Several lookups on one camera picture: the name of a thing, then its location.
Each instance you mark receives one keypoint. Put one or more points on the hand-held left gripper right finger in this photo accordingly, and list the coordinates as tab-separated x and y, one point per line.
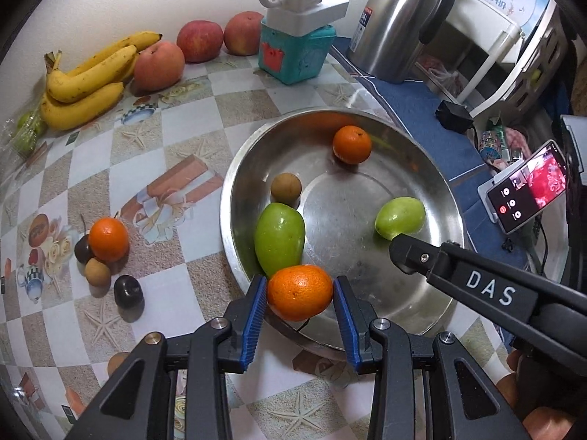
348	325

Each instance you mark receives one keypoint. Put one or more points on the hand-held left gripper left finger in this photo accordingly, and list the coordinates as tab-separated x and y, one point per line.
254	316

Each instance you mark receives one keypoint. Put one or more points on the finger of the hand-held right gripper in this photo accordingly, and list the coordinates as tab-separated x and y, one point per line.
412	254

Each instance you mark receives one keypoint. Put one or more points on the round green mango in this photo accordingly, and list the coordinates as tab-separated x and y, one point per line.
399	217

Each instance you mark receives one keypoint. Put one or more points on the orange tangerine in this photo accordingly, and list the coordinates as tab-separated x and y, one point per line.
351	144
108	239
300	292

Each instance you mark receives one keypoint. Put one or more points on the round stainless steel plate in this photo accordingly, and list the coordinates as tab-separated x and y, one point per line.
344	220

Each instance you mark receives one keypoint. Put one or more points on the long green mango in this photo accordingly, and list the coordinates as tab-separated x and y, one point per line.
279	238

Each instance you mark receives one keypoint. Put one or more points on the brown longan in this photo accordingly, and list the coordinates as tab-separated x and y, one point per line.
286	186
97	272

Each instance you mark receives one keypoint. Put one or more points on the dark plum with stem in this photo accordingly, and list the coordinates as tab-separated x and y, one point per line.
82	248

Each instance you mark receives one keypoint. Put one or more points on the person's right hand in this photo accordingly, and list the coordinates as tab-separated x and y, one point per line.
506	382

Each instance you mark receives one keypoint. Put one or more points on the smartphone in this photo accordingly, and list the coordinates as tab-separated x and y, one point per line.
527	188

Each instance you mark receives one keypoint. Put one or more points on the small printed can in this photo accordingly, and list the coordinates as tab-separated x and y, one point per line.
490	146

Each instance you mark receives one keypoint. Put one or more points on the black power adapter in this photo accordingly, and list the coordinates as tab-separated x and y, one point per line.
454	117

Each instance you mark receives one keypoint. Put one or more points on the clear plastic bag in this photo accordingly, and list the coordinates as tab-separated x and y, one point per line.
442	75

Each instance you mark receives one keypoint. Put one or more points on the white chair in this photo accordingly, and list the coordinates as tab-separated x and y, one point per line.
495	43

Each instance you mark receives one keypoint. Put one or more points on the teal plastic box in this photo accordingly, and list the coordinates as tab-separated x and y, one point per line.
293	55

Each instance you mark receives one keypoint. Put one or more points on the steel thermos jug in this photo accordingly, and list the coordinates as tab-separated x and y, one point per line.
390	18

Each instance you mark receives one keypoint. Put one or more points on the white power strip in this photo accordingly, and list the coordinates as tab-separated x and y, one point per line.
305	7

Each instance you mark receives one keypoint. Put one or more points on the yellow banana bunch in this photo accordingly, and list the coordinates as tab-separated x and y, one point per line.
82	105

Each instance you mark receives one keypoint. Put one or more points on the plastic bag of green fruit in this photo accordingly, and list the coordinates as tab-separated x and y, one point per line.
27	130

